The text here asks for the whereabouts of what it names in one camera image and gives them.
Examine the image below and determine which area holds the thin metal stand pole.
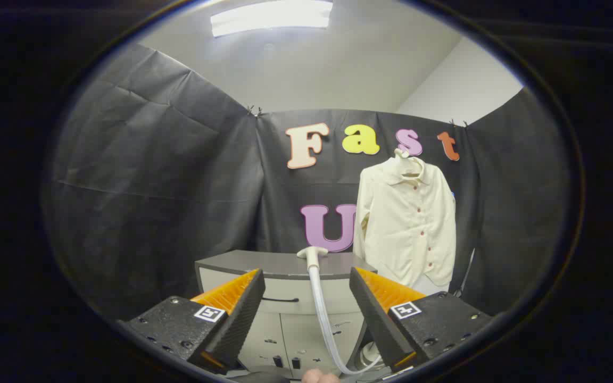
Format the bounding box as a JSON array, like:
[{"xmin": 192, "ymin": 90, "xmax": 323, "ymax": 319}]
[{"xmin": 453, "ymin": 248, "xmax": 476, "ymax": 297}]

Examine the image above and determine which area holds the white garment steamer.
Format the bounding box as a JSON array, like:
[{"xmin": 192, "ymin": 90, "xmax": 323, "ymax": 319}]
[{"xmin": 296, "ymin": 246, "xmax": 388, "ymax": 376}]

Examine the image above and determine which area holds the cream button-up shirt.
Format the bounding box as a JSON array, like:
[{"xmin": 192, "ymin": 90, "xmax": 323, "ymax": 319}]
[{"xmin": 353, "ymin": 156, "xmax": 457, "ymax": 288}]

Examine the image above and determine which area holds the ceiling light panel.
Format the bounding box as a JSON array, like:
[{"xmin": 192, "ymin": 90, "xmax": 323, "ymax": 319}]
[{"xmin": 210, "ymin": 0, "xmax": 334, "ymax": 38}]

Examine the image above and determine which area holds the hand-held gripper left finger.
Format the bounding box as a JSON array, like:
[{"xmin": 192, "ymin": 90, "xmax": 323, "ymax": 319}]
[{"xmin": 118, "ymin": 269, "xmax": 266, "ymax": 376}]

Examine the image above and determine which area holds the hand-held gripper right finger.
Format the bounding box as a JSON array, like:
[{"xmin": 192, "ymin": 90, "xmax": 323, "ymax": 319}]
[{"xmin": 349, "ymin": 267, "xmax": 493, "ymax": 373}]

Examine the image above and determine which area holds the grey and white cabinet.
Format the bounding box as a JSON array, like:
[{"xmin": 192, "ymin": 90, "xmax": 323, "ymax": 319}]
[{"xmin": 195, "ymin": 250, "xmax": 379, "ymax": 376}]

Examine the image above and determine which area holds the white cloth under shirt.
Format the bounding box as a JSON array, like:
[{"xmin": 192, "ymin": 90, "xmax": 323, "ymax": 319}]
[{"xmin": 410, "ymin": 274, "xmax": 451, "ymax": 296}]

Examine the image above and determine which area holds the black backdrop cloth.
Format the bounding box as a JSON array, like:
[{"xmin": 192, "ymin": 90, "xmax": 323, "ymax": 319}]
[{"xmin": 43, "ymin": 44, "xmax": 573, "ymax": 320}]

